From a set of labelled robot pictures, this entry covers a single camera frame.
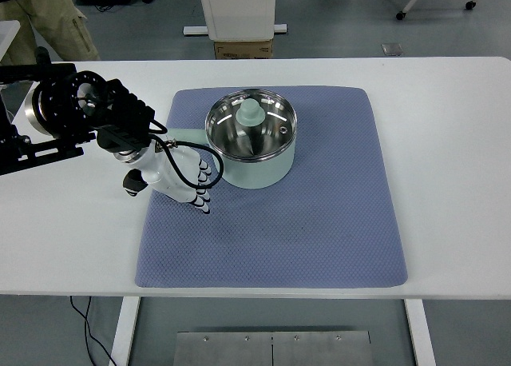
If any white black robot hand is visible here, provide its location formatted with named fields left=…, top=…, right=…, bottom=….
left=115, top=142, right=212, bottom=214

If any green pot with handle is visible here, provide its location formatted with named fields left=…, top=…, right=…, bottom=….
left=165, top=87, right=299, bottom=190

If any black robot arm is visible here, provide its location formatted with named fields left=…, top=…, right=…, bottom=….
left=1, top=47, right=217, bottom=214

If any glass lid with green knob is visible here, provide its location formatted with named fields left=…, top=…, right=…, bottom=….
left=205, top=89, right=297, bottom=163

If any cardboard box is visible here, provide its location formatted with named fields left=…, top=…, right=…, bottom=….
left=214, top=39, right=274, bottom=60

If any blue textured table mat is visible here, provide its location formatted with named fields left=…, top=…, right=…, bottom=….
left=135, top=86, right=408, bottom=288

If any person in beige trousers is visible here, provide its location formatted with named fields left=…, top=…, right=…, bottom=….
left=1, top=0, right=100, bottom=66

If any white side table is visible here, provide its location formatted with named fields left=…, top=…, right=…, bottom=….
left=0, top=20, right=20, bottom=59

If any metal floor socket plate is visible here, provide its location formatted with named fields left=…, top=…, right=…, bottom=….
left=381, top=43, right=405, bottom=57

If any black robot hand cable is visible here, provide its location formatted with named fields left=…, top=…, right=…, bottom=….
left=148, top=118, right=225, bottom=190

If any metal base plate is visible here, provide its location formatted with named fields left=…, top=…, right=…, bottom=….
left=173, top=331, right=374, bottom=365

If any black floor cable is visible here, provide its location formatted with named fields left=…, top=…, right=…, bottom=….
left=69, top=295, right=117, bottom=366

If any white pedestal cabinet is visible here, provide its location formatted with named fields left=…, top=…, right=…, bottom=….
left=183, top=0, right=288, bottom=42

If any white table legs frame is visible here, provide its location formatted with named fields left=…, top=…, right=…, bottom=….
left=111, top=296, right=437, bottom=365

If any white wheeled frame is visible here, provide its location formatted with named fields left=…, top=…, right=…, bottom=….
left=366, top=0, right=481, bottom=25

